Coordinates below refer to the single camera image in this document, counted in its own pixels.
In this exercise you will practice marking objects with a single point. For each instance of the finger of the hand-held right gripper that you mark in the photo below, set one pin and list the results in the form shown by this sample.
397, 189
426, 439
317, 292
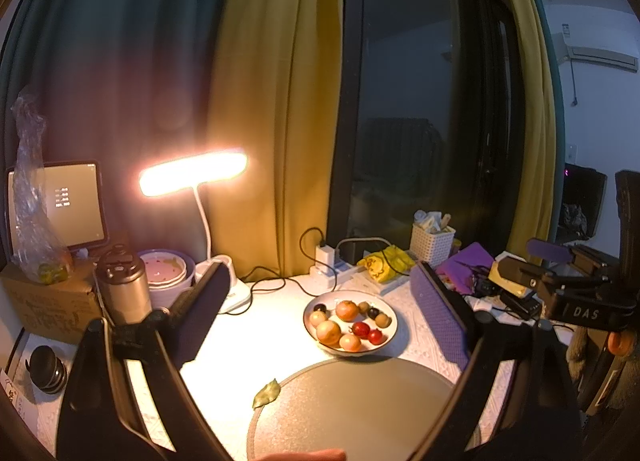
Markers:
512, 276
550, 248

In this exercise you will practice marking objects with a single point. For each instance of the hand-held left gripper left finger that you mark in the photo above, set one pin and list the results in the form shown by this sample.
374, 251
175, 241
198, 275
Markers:
200, 316

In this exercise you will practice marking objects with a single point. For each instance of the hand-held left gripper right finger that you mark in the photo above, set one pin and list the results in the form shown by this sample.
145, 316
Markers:
440, 313

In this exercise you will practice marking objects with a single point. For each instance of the white plate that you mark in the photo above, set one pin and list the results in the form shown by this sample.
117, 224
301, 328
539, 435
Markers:
391, 329

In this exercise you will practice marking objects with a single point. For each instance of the small green fruit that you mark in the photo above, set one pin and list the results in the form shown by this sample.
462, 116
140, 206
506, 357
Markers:
363, 307
384, 320

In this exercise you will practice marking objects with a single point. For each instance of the dark red cherry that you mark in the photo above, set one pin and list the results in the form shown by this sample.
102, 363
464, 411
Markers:
374, 314
320, 308

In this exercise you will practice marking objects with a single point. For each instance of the red cherry tomato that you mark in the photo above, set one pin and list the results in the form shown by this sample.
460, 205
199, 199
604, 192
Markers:
360, 328
376, 336

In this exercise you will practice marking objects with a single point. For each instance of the small orange mandarin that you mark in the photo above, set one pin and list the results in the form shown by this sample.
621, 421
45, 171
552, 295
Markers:
317, 318
350, 342

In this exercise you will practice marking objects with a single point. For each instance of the grey round tray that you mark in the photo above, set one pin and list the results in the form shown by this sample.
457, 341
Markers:
360, 411

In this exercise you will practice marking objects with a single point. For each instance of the person's left hand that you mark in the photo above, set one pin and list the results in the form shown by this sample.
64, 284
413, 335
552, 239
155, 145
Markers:
305, 456

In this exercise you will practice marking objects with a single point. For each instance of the black device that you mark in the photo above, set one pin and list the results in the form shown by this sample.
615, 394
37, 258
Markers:
520, 303

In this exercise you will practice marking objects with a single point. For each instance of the white textured table cover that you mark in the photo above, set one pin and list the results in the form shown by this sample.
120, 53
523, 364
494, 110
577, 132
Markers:
225, 341

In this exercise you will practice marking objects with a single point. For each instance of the purple pouch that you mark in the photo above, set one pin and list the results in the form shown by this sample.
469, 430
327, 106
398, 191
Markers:
470, 258

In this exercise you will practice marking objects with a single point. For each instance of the stacked pink white bowls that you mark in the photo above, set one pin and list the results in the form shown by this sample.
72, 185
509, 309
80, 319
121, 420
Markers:
165, 271

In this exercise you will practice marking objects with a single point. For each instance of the black computer case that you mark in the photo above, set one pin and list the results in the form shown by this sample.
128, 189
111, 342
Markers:
582, 201

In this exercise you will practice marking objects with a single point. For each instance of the white plastic basket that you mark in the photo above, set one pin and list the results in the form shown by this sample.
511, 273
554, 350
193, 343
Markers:
430, 246

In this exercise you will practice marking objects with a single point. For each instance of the steel thermos bottle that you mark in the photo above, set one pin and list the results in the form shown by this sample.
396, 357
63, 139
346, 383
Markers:
125, 291

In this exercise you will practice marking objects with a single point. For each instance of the yellow duck print bag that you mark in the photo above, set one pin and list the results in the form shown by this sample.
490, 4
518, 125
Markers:
375, 266

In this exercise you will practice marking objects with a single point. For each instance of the printed packets in basket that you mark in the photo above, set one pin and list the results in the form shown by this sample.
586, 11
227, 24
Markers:
432, 221

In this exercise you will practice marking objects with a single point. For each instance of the green leaf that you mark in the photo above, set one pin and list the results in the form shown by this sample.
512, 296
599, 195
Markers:
266, 392

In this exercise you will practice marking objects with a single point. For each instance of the white power strip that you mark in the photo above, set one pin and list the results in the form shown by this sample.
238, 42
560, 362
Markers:
345, 269

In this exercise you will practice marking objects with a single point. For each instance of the white charger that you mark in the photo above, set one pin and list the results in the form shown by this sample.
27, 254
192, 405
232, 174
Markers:
325, 255

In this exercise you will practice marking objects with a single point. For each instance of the yellow curtain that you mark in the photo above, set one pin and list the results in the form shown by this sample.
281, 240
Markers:
275, 116
530, 116

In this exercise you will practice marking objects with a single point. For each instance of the white desk lamp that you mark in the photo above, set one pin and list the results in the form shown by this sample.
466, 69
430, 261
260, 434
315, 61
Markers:
192, 173

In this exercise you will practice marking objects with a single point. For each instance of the cardboard box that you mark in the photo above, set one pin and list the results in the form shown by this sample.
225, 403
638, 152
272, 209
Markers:
45, 306

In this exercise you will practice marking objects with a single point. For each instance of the black round lens caps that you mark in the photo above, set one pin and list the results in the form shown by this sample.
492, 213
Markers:
45, 368

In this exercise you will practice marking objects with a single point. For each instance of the tablet with dark case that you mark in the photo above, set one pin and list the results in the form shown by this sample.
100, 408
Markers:
75, 201

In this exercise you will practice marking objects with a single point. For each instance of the clear plastic bag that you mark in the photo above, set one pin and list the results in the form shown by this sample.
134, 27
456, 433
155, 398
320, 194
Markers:
35, 221

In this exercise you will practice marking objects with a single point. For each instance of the white air conditioner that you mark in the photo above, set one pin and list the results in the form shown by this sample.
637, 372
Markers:
600, 53

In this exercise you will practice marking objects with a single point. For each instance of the teal curtain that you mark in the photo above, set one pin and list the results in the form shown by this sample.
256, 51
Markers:
100, 41

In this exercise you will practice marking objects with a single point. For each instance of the black window frame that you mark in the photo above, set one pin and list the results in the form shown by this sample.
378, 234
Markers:
350, 91

